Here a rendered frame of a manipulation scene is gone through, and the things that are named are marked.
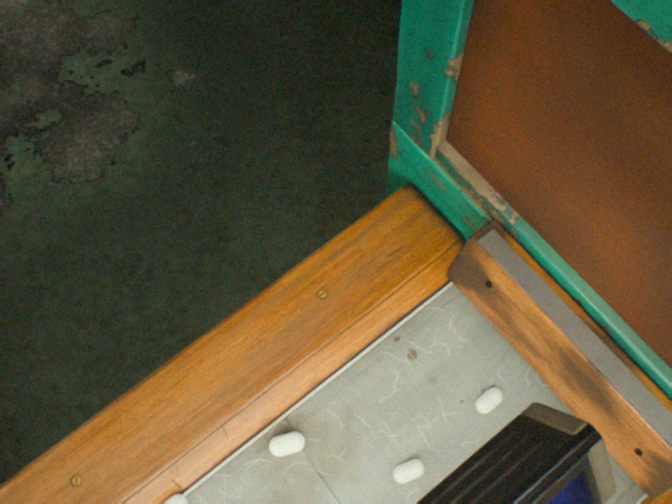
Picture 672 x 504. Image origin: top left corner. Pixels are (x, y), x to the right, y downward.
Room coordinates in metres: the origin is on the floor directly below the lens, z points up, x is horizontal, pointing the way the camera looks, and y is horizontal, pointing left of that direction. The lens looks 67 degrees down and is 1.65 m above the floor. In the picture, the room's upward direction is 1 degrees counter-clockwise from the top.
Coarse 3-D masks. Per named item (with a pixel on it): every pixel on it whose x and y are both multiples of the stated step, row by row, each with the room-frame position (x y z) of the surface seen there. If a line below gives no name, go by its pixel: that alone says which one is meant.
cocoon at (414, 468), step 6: (408, 462) 0.14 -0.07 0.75; (414, 462) 0.14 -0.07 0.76; (420, 462) 0.14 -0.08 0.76; (396, 468) 0.14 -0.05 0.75; (402, 468) 0.14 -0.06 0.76; (408, 468) 0.14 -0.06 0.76; (414, 468) 0.14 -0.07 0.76; (420, 468) 0.14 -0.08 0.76; (396, 474) 0.13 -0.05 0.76; (402, 474) 0.13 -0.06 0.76; (408, 474) 0.13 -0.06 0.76; (414, 474) 0.13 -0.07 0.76; (420, 474) 0.13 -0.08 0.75; (396, 480) 0.13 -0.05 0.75; (402, 480) 0.13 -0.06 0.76; (408, 480) 0.13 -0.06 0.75
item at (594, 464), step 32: (544, 416) 0.12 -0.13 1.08; (480, 448) 0.10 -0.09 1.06; (512, 448) 0.10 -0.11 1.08; (544, 448) 0.10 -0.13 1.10; (576, 448) 0.09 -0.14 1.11; (448, 480) 0.08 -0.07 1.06; (480, 480) 0.08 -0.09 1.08; (512, 480) 0.08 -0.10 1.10; (544, 480) 0.07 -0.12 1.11; (576, 480) 0.08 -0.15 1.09; (608, 480) 0.08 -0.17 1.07
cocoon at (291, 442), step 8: (288, 432) 0.18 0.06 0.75; (296, 432) 0.18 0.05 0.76; (272, 440) 0.17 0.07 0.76; (280, 440) 0.17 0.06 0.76; (288, 440) 0.17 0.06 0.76; (296, 440) 0.17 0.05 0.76; (304, 440) 0.17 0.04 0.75; (272, 448) 0.16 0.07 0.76; (280, 448) 0.16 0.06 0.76; (288, 448) 0.16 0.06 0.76; (296, 448) 0.16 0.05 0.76
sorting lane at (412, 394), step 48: (384, 336) 0.28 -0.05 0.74; (432, 336) 0.28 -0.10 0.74; (480, 336) 0.28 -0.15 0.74; (336, 384) 0.23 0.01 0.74; (384, 384) 0.23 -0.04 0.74; (432, 384) 0.23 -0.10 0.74; (480, 384) 0.23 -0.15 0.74; (528, 384) 0.23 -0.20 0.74; (336, 432) 0.18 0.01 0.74; (384, 432) 0.18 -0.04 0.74; (432, 432) 0.18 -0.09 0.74; (480, 432) 0.18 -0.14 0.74; (240, 480) 0.13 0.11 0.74; (288, 480) 0.13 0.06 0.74; (336, 480) 0.13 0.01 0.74; (384, 480) 0.13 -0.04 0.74; (432, 480) 0.13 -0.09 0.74; (624, 480) 0.12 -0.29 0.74
